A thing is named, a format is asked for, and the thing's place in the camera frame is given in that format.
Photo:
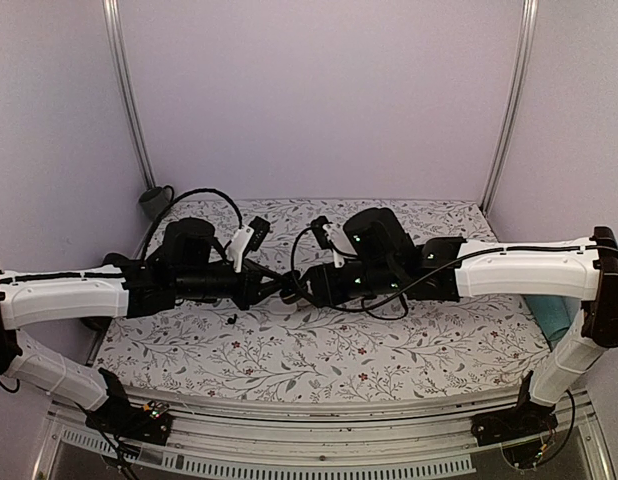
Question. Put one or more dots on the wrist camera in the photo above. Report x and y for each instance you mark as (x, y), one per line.
(246, 239)
(325, 235)

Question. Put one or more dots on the grey mug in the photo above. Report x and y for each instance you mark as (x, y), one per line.
(154, 200)

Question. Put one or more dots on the front aluminium rail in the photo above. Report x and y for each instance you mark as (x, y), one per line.
(217, 438)

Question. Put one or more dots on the left aluminium frame post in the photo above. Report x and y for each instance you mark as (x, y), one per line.
(115, 35)

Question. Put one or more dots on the teal rolled towel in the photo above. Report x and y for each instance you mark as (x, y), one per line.
(552, 313)

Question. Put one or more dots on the right aluminium frame post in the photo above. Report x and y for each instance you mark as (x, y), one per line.
(521, 63)

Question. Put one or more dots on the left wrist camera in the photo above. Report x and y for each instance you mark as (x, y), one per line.
(246, 239)

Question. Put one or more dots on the aluminium frame post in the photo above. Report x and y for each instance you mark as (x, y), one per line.
(521, 63)
(115, 35)

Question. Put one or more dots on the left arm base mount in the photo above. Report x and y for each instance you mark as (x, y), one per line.
(123, 420)

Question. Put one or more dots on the black cylinder object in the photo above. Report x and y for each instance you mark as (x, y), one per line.
(115, 259)

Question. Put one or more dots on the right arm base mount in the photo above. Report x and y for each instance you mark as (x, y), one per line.
(524, 419)

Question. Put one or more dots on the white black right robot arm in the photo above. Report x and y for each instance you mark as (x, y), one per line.
(374, 257)

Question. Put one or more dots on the floral patterned table mat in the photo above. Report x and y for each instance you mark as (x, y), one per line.
(282, 353)

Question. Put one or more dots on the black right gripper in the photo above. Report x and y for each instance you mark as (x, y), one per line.
(325, 291)

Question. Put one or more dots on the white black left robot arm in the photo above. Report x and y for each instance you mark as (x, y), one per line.
(189, 265)

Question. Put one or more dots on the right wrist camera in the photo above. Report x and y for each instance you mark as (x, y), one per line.
(325, 235)

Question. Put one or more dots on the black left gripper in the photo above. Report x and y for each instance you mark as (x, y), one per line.
(250, 294)

